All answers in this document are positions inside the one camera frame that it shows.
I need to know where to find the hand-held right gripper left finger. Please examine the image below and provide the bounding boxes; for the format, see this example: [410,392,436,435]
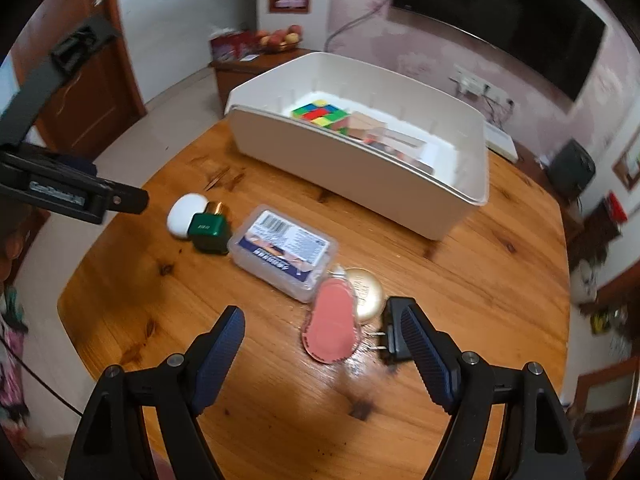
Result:
[72,306,246,480]

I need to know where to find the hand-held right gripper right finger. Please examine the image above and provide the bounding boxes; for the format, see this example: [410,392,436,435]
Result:
[400,304,586,480]

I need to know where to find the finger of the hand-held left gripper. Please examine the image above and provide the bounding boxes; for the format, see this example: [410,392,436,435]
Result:
[102,180,149,216]
[0,15,121,145]

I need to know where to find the black power adapter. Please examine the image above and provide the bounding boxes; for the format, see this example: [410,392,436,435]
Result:
[368,296,418,366]

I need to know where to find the white plastic storage bin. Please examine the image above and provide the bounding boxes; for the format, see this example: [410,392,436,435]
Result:
[227,51,490,242]

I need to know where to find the small clear plastic box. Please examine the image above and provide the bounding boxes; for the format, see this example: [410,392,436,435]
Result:
[372,127,436,175]

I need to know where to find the colourful puzzle cube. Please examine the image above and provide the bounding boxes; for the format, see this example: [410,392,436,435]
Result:
[291,100,349,136]

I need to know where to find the beige cardboard box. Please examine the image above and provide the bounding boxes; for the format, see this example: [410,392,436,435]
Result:
[347,112,388,141]

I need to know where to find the brown wooden door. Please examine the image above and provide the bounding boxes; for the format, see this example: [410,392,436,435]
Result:
[10,0,148,161]

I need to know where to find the white round container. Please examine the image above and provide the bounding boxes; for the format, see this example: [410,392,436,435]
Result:
[166,193,208,238]

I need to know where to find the green perfume bottle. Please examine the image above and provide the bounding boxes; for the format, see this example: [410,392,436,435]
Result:
[189,201,232,256]

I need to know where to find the gold round compact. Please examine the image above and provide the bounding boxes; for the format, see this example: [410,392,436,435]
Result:
[345,267,386,323]

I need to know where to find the pink oval case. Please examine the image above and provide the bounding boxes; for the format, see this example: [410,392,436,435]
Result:
[301,277,361,365]

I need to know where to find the clear labelled plastic box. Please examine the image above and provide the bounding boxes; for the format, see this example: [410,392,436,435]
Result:
[227,204,341,303]

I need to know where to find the wooden side cabinet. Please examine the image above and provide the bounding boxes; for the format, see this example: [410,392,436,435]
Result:
[209,47,321,116]

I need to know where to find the white bucket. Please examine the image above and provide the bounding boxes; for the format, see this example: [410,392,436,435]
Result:
[570,260,598,303]

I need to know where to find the red printed box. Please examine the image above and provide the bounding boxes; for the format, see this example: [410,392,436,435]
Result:
[210,30,261,63]

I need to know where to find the yellow green bottle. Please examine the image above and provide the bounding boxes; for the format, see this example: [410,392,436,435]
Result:
[590,310,617,336]

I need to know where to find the wooden chair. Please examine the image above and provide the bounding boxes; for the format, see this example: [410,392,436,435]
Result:
[567,357,640,443]

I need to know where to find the dark tall vase red lid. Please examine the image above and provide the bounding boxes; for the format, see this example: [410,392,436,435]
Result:
[567,192,628,261]

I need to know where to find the basket of fruit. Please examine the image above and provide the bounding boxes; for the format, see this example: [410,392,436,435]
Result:
[256,25,303,54]

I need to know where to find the white router box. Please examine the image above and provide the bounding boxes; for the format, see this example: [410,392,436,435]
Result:
[484,122,519,163]

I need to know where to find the dark green air fryer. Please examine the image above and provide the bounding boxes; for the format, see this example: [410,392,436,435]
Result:
[547,138,597,201]

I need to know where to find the black flat television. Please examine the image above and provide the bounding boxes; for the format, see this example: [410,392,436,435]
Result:
[390,0,608,103]

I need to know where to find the white wall outlet strip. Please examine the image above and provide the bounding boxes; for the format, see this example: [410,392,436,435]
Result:
[450,65,506,103]

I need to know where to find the black television cable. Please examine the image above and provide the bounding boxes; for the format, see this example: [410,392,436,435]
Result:
[325,0,396,51]

